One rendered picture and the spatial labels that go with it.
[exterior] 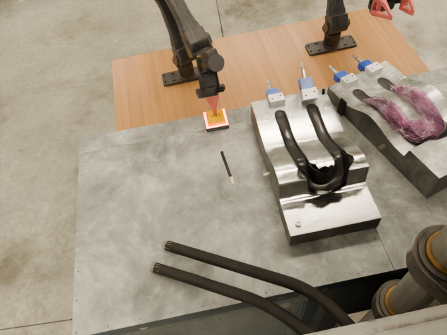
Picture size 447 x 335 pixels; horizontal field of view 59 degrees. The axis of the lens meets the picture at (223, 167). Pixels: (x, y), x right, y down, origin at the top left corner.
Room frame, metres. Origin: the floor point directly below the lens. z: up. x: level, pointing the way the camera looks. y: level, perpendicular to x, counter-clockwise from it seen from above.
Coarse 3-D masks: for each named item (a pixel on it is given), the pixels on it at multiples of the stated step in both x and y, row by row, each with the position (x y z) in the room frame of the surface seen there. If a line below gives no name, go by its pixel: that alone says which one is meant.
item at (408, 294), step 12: (444, 228) 0.22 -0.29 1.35; (444, 240) 0.20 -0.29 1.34; (432, 252) 0.20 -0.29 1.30; (444, 252) 0.19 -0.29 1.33; (444, 264) 0.18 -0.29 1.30; (408, 276) 0.21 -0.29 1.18; (396, 288) 0.21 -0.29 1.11; (408, 288) 0.19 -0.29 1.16; (420, 288) 0.18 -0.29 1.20; (396, 300) 0.20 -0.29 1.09; (408, 300) 0.18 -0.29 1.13; (420, 300) 0.17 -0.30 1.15; (432, 300) 0.17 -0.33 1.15; (372, 312) 0.24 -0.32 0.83; (396, 312) 0.18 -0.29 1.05
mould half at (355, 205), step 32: (288, 96) 0.96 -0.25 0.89; (320, 96) 0.94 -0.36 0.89; (256, 128) 0.88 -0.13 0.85; (288, 160) 0.67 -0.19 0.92; (320, 160) 0.65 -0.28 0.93; (288, 192) 0.58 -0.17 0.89; (352, 192) 0.57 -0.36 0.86; (288, 224) 0.50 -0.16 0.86; (320, 224) 0.49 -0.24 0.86; (352, 224) 0.47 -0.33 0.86
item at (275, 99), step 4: (268, 80) 1.05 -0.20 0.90; (268, 84) 1.03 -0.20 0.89; (272, 88) 0.99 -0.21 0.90; (276, 88) 0.99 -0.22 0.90; (268, 92) 0.98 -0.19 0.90; (272, 92) 0.98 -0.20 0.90; (276, 92) 0.97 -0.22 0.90; (280, 92) 0.96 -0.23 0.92; (268, 96) 0.95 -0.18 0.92; (272, 96) 0.94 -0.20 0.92; (276, 96) 0.94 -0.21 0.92; (280, 96) 0.94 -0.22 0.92; (268, 100) 0.95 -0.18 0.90; (272, 100) 0.93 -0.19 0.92; (276, 100) 0.92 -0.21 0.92; (280, 100) 0.92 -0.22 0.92; (284, 100) 0.92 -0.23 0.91; (272, 104) 0.92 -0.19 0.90; (276, 104) 0.92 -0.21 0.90; (280, 104) 0.92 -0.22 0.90; (284, 104) 0.92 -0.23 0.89
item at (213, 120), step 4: (208, 112) 0.99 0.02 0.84; (212, 112) 0.99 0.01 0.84; (220, 112) 0.98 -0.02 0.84; (208, 116) 0.97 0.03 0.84; (212, 116) 0.97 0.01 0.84; (216, 116) 0.97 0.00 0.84; (220, 116) 0.96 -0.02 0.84; (208, 120) 0.95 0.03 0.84; (212, 120) 0.95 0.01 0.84; (216, 120) 0.95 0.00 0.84; (220, 120) 0.95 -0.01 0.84; (224, 120) 0.94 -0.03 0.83; (208, 124) 0.94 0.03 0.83; (212, 124) 0.94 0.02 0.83; (216, 124) 0.94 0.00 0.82
